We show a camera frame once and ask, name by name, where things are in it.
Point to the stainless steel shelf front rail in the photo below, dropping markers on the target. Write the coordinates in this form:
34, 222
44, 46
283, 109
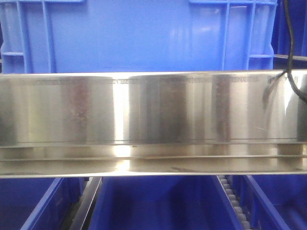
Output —
150, 123

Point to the steel divider rail lower left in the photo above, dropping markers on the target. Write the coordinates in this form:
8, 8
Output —
80, 214

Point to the large light blue plastic bin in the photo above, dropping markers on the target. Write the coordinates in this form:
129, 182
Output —
65, 36

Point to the white roller track lower right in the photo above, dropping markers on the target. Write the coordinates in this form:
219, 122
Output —
234, 202

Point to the dark blue bin lower right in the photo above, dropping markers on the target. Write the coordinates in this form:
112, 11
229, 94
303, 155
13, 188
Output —
272, 202

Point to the dark blue bin lower left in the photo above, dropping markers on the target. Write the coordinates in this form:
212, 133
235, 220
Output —
38, 203

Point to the dark blue bin lower middle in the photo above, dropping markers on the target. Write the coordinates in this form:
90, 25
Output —
163, 203

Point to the dark blue bin upper right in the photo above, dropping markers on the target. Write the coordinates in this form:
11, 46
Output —
280, 38

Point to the dark blue bin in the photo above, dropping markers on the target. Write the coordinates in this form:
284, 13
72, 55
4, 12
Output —
38, 203
280, 38
272, 202
163, 203

